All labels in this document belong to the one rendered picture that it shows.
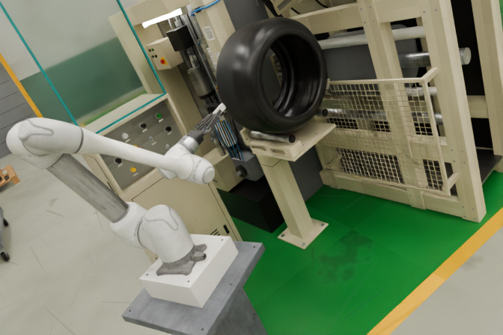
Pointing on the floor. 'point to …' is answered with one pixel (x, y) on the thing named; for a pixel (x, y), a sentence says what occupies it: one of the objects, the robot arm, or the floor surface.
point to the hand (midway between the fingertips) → (219, 110)
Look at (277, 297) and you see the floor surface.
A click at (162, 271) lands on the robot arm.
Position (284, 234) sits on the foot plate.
